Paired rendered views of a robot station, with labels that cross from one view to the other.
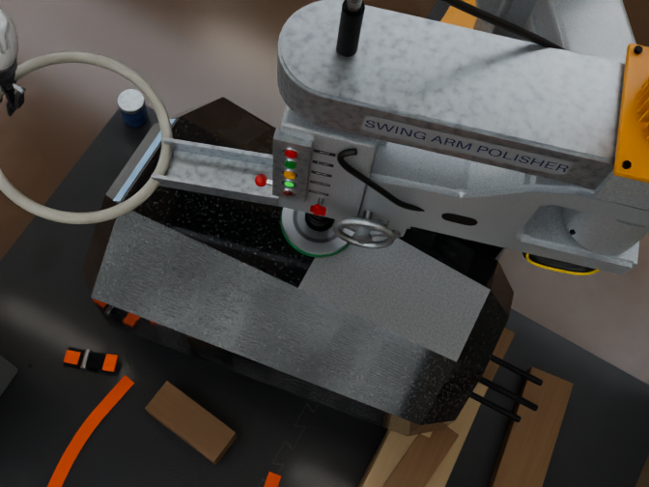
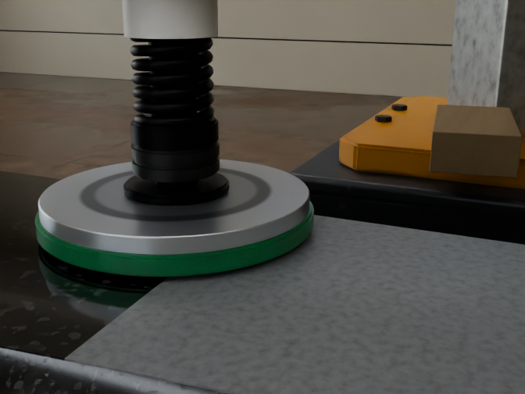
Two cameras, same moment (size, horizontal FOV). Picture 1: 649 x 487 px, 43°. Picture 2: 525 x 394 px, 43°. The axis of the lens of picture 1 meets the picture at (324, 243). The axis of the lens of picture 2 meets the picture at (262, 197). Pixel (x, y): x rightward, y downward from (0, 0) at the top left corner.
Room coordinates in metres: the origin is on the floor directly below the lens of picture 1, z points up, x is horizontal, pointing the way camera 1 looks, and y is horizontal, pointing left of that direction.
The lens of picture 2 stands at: (0.39, -0.08, 0.99)
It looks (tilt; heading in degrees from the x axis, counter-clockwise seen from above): 17 degrees down; 4
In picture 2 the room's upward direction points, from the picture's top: straight up
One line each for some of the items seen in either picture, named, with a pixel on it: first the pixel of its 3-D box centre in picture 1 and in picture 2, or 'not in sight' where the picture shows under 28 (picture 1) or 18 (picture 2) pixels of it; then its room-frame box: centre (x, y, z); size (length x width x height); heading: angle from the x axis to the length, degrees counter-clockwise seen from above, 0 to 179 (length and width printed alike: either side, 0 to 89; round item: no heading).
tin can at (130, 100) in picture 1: (132, 108); not in sight; (1.52, 0.84, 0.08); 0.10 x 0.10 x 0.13
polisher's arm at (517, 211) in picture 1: (495, 187); not in sight; (0.87, -0.36, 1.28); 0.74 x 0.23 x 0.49; 87
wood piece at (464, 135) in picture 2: not in sight; (473, 137); (1.27, -0.29, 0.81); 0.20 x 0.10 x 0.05; 168
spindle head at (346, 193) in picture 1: (365, 149); not in sight; (0.89, -0.05, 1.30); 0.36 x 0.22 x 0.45; 87
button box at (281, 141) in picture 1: (291, 167); not in sight; (0.79, 0.10, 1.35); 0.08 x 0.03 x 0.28; 87
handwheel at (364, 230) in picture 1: (366, 219); not in sight; (0.77, -0.09, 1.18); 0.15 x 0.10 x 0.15; 87
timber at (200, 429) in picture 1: (191, 422); not in sight; (0.37, 0.33, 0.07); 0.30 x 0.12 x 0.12; 64
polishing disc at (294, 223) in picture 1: (319, 218); (176, 197); (0.90, 0.03, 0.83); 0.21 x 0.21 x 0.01
